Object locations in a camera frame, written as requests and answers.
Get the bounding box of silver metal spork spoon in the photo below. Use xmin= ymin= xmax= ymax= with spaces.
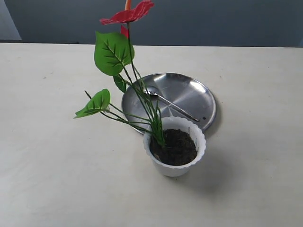
xmin=143 ymin=86 xmax=199 ymax=122

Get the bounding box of artificial red anthurium plant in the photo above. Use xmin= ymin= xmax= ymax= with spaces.
xmin=75 ymin=0 xmax=166 ymax=148

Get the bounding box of white scalloped flower pot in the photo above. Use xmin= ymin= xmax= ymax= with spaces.
xmin=143 ymin=116 xmax=206 ymax=177

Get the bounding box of dark soil in pot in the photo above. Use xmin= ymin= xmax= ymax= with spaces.
xmin=150 ymin=129 xmax=197 ymax=166

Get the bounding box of round stainless steel plate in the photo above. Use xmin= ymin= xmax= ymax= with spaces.
xmin=121 ymin=72 xmax=217 ymax=136

